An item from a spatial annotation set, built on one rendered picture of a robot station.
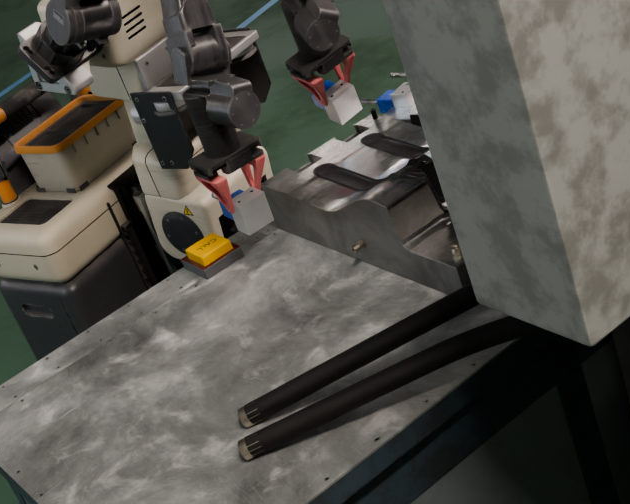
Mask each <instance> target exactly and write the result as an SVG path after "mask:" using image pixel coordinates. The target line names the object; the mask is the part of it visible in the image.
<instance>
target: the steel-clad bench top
mask: <svg viewBox="0 0 630 504"><path fill-rule="evenodd" d="M227 239H228V240H230V242H232V243H234V244H236V245H239V246H241V248H242V251H243V253H244V256H243V257H242V258H240V259H239V260H237V261H236V262H234V263H233V264H231V265H230V266H228V267H227V268H225V269H224V270H222V271H221V272H219V273H217V274H216V275H214V276H213V277H211V278H210V279H208V280H207V279H205V278H203V277H201V276H199V275H197V274H195V273H193V272H191V271H189V270H187V269H185V268H184V267H183V268H181V269H179V270H178V271H176V272H175V273H173V274H172V275H170V276H169V277H167V278H166V279H164V280H162V281H161V282H159V283H158V284H156V285H155V286H153V287H152V288H150V289H149V290H147V291H145V292H144V293H142V294H141V295H139V296H138V297H136V298H135V299H133V300H132V301H130V302H128V303H127V304H125V305H124V306H122V307H121V308H119V309H118V310H116V311H115V312H113V313H111V314H110V315H108V316H107V317H105V318H104V319H102V320H101V321H99V322H98V323H96V324H94V325H93V326H91V327H90V328H88V329H87V330H85V331H84V332H82V333H81V334H79V335H77V336H76V337H74V338H73V339H71V340H70V341H68V342H67V343H65V344H64V345H62V346H60V347H59V348H57V349H56V350H54V351H53V352H51V353H50V354H48V355H47V356H45V357H43V358H42V359H40V360H39V361H37V362H36V363H34V364H33V365H31V366H30V367H28V368H26V369H25V370H23V371H22V372H20V373H19V374H17V375H16V376H14V377H13V378H11V379H9V380H8V381H6V382H5V383H3V384H2V385H0V467H1V468H2V469H3V470H4V471H5V472H6V473H7V474H8V475H9V476H10V477H11V478H12V479H13V480H14V481H15V482H16V483H17V484H18V485H19V486H20V487H21V488H22V489H23V490H24V491H25V492H26V493H27V494H28V495H29V496H30V497H31V498H32V499H33V500H34V501H35V502H36V503H37V504H309V503H310V502H311V501H313V500H314V499H315V498H316V497H318V496H319V495H320V494H322V493H323V492H324V491H325V490H327V489H328V488H329V487H331V486H332V485H333V484H334V483H336V482H337V481H338V480H339V479H341V478H342V477H343V476H345V475H346V474H347V473H348V472H350V471H351V470H352V469H354V468H355V467H356V466H357V465H359V464H360V463H361V462H363V461H364V460H365V459H366V458H368V457H369V456H370V455H372V454H373V453H374V452H375V451H377V450H378V449H379V448H381V447H382V446H383V445H384V444H386V443H387V442H388V441H390V440H391V439H392V438H393V437H395V436H396V435H397V434H399V433H400V432H401V431H402V430H404V429H405V428H406V427H407V426H409V425H410V424H411V423H413V422H414V421H415V420H416V419H418V418H419V417H420V416H422V415H423V414H424V413H425V412H427V411H428V410H429V409H431V408H432V407H433V406H434V405H436V404H437V403H438V402H440V401H441V400H442V399H443V398H445V397H446V396H447V395H449V394H450V393H451V392H452V391H454V390H455V389H456V388H458V387H459V386H460V385H461V384H463V383H464V382H465V381H467V380H468V379H469V378H470V377H472V376H473V375H474V374H475V373H477V372H478V371H479V370H481V369H482V368H483V367H484V366H486V365H487V364H488V363H490V362H491V361H492V360H493V359H495V358H496V357H497V356H499V355H500V354H501V353H502V352H504V351H505V350H506V349H508V348H509V347H510V346H511V345H513V344H514V343H515V342H517V341H518V340H519V339H520V338H518V339H514V340H511V341H508V342H505V343H502V344H499V345H496V346H493V347H491V348H488V349H485V350H482V351H480V352H477V353H474V354H472V355H469V356H467V357H464V358H462V359H460V360H457V361H455V362H453V363H450V364H448V365H446V366H444V367H442V368H440V369H438V370H435V371H433V372H431V373H429V374H427V375H425V376H423V377H421V378H419V379H417V380H415V381H413V382H411V383H408V384H406V385H404V386H402V387H400V388H398V389H396V390H394V391H392V392H390V393H388V394H386V395H384V396H381V397H379V398H377V399H375V400H373V401H371V402H369V403H367V404H365V405H363V406H361V407H359V408H357V409H355V410H352V411H350V412H348V413H346V414H344V415H342V416H340V417H338V418H336V419H334V420H332V421H330V422H328V423H326V424H323V425H321V426H319V427H317V428H315V429H313V430H311V431H309V432H307V433H305V434H303V435H301V436H299V437H296V438H294V439H292V440H290V441H288V442H286V443H284V444H282V445H280V446H278V447H276V448H274V449H272V450H270V451H267V452H265V453H263V454H261V455H259V456H257V457H254V458H252V459H250V460H246V459H244V457H243V456H242V454H241V452H240V450H239V447H238V440H240V439H242V438H244V437H246V436H248V435H250V434H252V433H254V432H256V431H258V430H260V429H262V428H264V427H266V426H268V425H270V424H272V423H274V422H277V421H279V420H281V419H283V418H285V417H287V416H289V415H291V414H293V413H295V412H297V411H299V410H301V409H303V408H305V407H307V406H309V405H311V404H314V403H316V402H318V401H320V400H322V399H324V398H326V397H328V396H330V395H332V394H334V393H336V392H338V391H340V390H342V389H344V388H346V387H349V386H351V385H353V384H355V383H357V382H359V381H361V380H363V379H365V378H367V377H369V376H371V375H373V374H375V373H377V372H379V371H381V370H383V369H386V368H388V367H390V366H392V365H394V364H396V363H398V362H400V361H402V360H404V359H406V358H408V357H410V356H412V355H414V354H416V353H418V352H421V351H423V350H425V349H427V348H429V347H431V346H433V345H435V344H437V343H440V342H442V341H444V340H446V339H449V338H451V337H453V336H456V335H458V334H460V333H463V332H465V331H468V330H470V329H473V328H476V327H478V326H481V325H484V324H487V323H489V322H492V321H495V320H498V319H501V318H504V317H507V316H509V315H507V314H504V313H501V312H499V311H496V310H494V309H491V308H489V307H486V306H483V305H481V304H479V305H477V306H475V307H473V308H471V309H469V310H468V311H466V312H464V313H462V314H460V315H458V316H456V317H455V318H453V319H451V320H449V321H447V322H445V323H443V324H441V325H440V326H438V327H436V328H434V329H432V330H430V331H428V332H427V333H425V334H423V335H421V336H419V337H417V338H415V339H413V340H412V341H410V342H408V343H406V344H404V345H402V346H400V347H399V348H397V349H395V350H393V351H391V352H389V353H387V354H385V355H384V356H382V357H380V358H378V359H376V360H374V361H372V362H371V363H369V364H367V365H365V366H363V367H361V368H359V369H357V370H356V371H354V372H352V373H350V374H348V375H346V376H344V377H343V378H341V379H339V380H337V381H335V382H333V383H331V384H329V385H328V386H326V387H324V388H322V389H320V390H318V391H316V392H314V393H313V394H311V395H309V396H307V397H305V398H303V399H301V400H300V401H298V402H296V403H294V404H292V405H290V406H288V407H286V408H285V409H283V410H281V411H279V412H277V413H275V414H273V415H272V416H270V417H268V418H266V419H264V420H262V421H260V422H258V423H257V424H255V425H252V426H251V427H249V428H247V427H245V426H244V425H243V424H242V422H241V420H240V419H239V416H238V409H239V408H240V407H242V406H244V405H246V404H247V403H249V402H251V401H253V400H255V399H257V398H259V397H260V396H262V395H264V394H266V393H268V392H270V391H271V390H273V389H275V388H277V387H279V386H281V385H283V384H284V383H286V382H288V381H290V380H292V379H294V378H295V377H297V376H299V375H301V374H303V373H305V372H307V371H308V370H310V369H312V368H314V367H316V366H318V365H320V364H321V363H323V362H325V361H327V360H329V359H331V358H332V357H334V356H336V355H338V354H340V353H342V352H344V351H345V350H347V349H349V348H351V347H353V346H355V345H357V344H358V343H360V342H362V341H364V340H366V339H368V338H369V337H371V336H373V335H375V334H377V333H379V332H381V331H382V330H384V329H386V328H388V327H390V326H392V325H393V324H395V323H397V322H399V321H401V320H403V319H405V318H406V317H408V316H410V315H412V314H414V313H416V312H418V311H419V310H421V309H423V308H425V307H427V306H429V305H430V304H432V303H434V302H436V301H438V300H440V299H442V298H443V297H445V296H447V295H448V294H445V293H443V292H440V291H438V290H435V289H432V288H430V287H427V286H425V285H422V284H420V283H417V282H414V281H412V280H409V279H407V278H404V277H402V276H399V275H397V274H394V273H391V272H389V271H386V270H384V269H381V268H379V267H376V266H373V265H371V264H368V263H366V262H363V261H361V260H358V259H356V258H353V257H350V256H348V255H345V254H343V253H340V252H338V251H335V250H332V249H330V248H327V247H325V246H322V245H320V244H317V243H315V242H312V241H309V240H307V239H304V238H302V237H299V236H297V235H294V234H292V233H289V232H286V231H284V230H281V229H279V228H277V226H276V223H275V221H272V222H271V223H269V224H267V225H266V226H264V227H263V228H261V229H260V230H258V231H256V232H255V233H253V234H252V235H250V236H249V235H247V234H245V233H243V232H241V231H238V232H237V233H235V234H234V235H232V236H230V237H229V238H227Z"/></svg>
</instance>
